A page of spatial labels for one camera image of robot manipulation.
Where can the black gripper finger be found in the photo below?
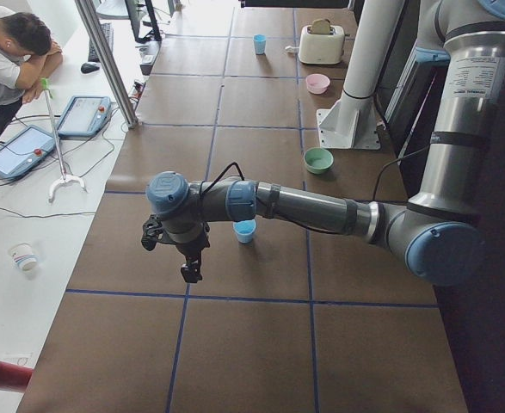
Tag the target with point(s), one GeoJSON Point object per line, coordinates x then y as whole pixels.
{"type": "Point", "coordinates": [191, 270]}

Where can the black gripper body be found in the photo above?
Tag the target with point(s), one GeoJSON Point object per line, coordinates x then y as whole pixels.
{"type": "Point", "coordinates": [191, 249]}

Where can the blue cup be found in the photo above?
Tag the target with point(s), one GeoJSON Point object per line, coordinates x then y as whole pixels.
{"type": "Point", "coordinates": [245, 230]}
{"type": "Point", "coordinates": [259, 41]}

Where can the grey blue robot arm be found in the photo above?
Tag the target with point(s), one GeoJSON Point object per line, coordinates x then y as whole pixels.
{"type": "Point", "coordinates": [434, 233]}

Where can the reacher grabber tool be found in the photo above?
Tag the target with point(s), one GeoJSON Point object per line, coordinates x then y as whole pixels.
{"type": "Point", "coordinates": [65, 178]}

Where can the green bowl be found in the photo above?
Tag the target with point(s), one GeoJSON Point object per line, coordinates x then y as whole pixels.
{"type": "Point", "coordinates": [318, 160]}

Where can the paper cup on desk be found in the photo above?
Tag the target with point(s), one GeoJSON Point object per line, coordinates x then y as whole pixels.
{"type": "Point", "coordinates": [23, 256]}

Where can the teach pendant far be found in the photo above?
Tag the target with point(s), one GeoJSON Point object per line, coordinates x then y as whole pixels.
{"type": "Point", "coordinates": [84, 117]}

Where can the teach pendant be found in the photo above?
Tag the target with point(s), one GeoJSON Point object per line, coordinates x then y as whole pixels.
{"type": "Point", "coordinates": [84, 117]}
{"type": "Point", "coordinates": [24, 151]}

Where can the teach pendant near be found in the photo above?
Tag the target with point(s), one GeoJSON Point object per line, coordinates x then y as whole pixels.
{"type": "Point", "coordinates": [24, 151]}

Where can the pink bowl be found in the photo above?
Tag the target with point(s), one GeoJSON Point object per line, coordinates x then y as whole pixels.
{"type": "Point", "coordinates": [317, 83]}

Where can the black computer mouse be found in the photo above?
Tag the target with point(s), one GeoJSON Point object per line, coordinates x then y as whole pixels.
{"type": "Point", "coordinates": [89, 67]}

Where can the red cylinder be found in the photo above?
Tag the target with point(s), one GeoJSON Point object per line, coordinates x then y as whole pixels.
{"type": "Point", "coordinates": [14, 378]}

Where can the cream toaster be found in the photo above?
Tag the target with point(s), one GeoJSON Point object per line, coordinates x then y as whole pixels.
{"type": "Point", "coordinates": [321, 49]}

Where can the bread slice in toaster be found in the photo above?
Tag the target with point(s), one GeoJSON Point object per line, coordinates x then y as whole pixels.
{"type": "Point", "coordinates": [320, 27]}

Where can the person in white shirt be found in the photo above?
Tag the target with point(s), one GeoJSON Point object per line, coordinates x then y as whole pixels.
{"type": "Point", "coordinates": [27, 55]}

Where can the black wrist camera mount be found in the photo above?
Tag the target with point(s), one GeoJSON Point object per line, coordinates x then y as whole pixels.
{"type": "Point", "coordinates": [152, 233]}

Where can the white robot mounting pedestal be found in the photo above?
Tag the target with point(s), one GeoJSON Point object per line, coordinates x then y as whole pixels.
{"type": "Point", "coordinates": [350, 123]}

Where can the aluminium frame post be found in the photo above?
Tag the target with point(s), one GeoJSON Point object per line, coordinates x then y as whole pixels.
{"type": "Point", "coordinates": [86, 10]}

